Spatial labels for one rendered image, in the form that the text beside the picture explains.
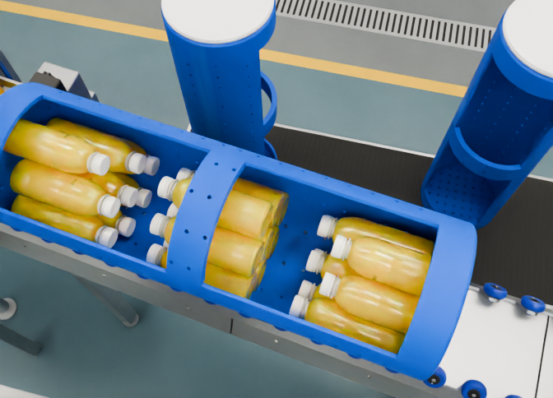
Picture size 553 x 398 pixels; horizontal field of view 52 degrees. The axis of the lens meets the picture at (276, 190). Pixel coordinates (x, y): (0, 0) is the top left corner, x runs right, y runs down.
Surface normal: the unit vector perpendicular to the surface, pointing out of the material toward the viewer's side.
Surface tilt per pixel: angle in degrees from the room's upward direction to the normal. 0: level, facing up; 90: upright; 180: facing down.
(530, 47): 0
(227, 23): 0
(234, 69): 90
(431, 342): 48
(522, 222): 0
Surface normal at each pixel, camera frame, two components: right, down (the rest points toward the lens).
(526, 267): -0.01, -0.45
